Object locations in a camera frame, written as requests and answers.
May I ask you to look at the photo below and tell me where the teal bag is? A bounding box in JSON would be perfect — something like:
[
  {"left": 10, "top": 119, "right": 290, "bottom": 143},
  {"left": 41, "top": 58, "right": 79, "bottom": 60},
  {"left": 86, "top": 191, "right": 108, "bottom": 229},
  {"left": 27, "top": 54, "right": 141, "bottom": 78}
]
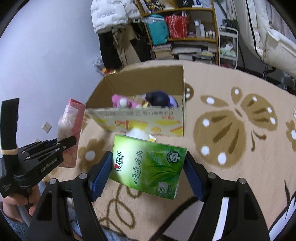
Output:
[{"left": 144, "top": 14, "right": 170, "bottom": 45}]

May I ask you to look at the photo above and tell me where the clear plastic snack bag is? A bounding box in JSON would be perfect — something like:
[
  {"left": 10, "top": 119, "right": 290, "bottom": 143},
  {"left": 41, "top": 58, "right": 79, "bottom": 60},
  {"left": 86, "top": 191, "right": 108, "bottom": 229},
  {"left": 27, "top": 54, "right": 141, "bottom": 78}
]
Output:
[{"left": 91, "top": 58, "right": 121, "bottom": 76}]

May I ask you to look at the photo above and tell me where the red patterned bag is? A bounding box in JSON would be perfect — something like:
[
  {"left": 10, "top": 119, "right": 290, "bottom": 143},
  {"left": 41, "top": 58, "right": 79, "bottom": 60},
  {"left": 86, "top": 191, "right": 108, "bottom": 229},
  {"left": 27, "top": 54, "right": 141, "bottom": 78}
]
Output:
[{"left": 165, "top": 14, "right": 189, "bottom": 39}]

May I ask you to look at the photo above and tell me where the black hanging coat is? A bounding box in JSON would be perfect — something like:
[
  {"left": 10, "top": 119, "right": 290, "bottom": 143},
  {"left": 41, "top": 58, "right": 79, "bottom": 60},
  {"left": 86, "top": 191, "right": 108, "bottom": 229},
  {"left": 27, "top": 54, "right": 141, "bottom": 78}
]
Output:
[{"left": 98, "top": 28, "right": 123, "bottom": 70}]

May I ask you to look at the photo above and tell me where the white padded recliner chair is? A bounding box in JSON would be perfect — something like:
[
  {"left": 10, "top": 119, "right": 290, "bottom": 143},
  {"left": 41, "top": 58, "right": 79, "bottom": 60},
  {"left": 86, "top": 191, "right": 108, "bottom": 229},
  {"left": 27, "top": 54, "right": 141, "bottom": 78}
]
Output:
[{"left": 233, "top": 0, "right": 296, "bottom": 77}]

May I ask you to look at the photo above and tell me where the pink plastic-wrapped packet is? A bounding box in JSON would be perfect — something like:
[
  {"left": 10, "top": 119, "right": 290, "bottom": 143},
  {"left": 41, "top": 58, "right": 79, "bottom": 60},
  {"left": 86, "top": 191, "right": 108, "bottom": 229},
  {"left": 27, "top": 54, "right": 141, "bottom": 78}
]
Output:
[{"left": 57, "top": 98, "right": 86, "bottom": 168}]

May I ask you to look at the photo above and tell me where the pink plush toy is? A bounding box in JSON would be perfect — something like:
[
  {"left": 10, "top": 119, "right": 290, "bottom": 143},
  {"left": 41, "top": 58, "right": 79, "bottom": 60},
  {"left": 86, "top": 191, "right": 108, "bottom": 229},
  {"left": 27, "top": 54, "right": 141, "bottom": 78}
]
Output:
[{"left": 111, "top": 94, "right": 141, "bottom": 108}]

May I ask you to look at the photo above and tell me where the stack of books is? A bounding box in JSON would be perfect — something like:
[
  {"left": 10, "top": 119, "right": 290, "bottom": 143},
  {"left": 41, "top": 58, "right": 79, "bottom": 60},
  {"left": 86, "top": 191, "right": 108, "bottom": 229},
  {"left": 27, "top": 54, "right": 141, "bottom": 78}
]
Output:
[{"left": 153, "top": 44, "right": 173, "bottom": 61}]

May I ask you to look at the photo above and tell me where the beige hanging coat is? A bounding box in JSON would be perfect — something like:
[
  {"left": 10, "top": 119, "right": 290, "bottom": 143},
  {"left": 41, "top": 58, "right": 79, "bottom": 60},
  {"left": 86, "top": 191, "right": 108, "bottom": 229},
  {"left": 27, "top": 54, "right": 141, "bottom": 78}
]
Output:
[{"left": 113, "top": 25, "right": 141, "bottom": 66}]

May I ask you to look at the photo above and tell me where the pile of papers and books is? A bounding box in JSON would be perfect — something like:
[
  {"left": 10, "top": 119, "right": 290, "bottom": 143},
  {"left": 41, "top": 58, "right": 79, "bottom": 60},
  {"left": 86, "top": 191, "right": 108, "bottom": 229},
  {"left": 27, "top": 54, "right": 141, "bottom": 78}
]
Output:
[{"left": 172, "top": 42, "right": 215, "bottom": 64}]

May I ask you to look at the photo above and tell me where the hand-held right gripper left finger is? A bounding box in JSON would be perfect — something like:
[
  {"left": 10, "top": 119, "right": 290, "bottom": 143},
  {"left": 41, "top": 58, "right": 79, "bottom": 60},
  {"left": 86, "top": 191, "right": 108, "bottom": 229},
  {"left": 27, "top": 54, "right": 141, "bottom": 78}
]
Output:
[{"left": 27, "top": 151, "right": 114, "bottom": 241}]

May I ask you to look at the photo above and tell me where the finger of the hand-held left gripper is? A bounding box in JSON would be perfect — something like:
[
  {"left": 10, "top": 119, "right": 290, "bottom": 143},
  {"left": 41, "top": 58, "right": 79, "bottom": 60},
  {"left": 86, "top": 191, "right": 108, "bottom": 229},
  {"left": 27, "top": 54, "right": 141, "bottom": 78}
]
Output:
[
  {"left": 18, "top": 138, "right": 59, "bottom": 153},
  {"left": 25, "top": 136, "right": 77, "bottom": 161}
]

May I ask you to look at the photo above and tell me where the cardboard box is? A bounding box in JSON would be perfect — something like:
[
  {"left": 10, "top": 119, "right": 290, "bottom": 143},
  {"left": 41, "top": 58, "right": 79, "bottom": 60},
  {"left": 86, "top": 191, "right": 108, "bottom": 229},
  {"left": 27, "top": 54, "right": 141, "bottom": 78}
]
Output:
[{"left": 84, "top": 65, "right": 185, "bottom": 137}]

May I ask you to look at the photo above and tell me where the purple plush toy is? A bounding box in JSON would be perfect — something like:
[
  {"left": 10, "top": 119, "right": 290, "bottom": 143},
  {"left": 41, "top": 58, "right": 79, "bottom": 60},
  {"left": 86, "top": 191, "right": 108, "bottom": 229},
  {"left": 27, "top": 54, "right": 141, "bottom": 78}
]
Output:
[{"left": 145, "top": 91, "right": 179, "bottom": 108}]

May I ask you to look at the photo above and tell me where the white metal trolley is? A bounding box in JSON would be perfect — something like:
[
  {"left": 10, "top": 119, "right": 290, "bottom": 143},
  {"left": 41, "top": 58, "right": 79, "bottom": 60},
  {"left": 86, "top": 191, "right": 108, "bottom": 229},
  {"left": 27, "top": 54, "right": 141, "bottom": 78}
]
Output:
[{"left": 217, "top": 26, "right": 238, "bottom": 70}]

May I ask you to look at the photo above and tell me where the white puffer jacket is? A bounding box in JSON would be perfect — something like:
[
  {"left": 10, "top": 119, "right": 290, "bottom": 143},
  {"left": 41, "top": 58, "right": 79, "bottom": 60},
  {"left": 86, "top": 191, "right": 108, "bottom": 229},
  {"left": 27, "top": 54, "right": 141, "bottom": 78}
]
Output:
[{"left": 90, "top": 0, "right": 141, "bottom": 34}]

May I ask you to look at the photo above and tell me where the pink black printed package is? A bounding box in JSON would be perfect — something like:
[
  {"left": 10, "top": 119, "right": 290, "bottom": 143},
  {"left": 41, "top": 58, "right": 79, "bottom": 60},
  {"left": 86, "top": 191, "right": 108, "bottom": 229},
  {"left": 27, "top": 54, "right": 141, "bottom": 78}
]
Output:
[{"left": 141, "top": 0, "right": 162, "bottom": 13}]

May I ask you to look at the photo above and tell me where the person's left hand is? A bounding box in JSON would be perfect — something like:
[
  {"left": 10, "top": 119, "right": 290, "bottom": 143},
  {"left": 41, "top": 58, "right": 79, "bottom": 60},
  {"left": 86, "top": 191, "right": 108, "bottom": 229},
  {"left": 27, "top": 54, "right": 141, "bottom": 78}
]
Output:
[{"left": 1, "top": 185, "right": 40, "bottom": 224}]

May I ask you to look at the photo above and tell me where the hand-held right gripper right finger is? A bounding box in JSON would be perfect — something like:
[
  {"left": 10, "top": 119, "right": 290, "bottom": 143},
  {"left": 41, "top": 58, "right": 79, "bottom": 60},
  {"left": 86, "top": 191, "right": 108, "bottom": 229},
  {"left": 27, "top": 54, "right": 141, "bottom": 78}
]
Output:
[{"left": 183, "top": 151, "right": 271, "bottom": 241}]

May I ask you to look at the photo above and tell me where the white fluffy pompom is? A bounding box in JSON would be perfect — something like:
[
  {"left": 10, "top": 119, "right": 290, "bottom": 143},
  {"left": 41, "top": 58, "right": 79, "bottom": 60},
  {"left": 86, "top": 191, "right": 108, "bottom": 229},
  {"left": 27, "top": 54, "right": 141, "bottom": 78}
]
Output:
[{"left": 126, "top": 127, "right": 151, "bottom": 141}]

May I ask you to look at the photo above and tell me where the wooden shelf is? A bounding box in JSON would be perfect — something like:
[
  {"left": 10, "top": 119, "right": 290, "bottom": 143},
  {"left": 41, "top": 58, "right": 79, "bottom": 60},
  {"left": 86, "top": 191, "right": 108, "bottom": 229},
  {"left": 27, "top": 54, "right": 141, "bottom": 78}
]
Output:
[{"left": 136, "top": 0, "right": 219, "bottom": 65}]

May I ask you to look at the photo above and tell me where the green tissue pack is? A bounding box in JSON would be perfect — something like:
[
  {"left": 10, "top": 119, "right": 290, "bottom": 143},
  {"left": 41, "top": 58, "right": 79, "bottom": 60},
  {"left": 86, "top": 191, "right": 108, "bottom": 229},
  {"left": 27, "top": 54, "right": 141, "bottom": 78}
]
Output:
[{"left": 109, "top": 134, "right": 188, "bottom": 200}]

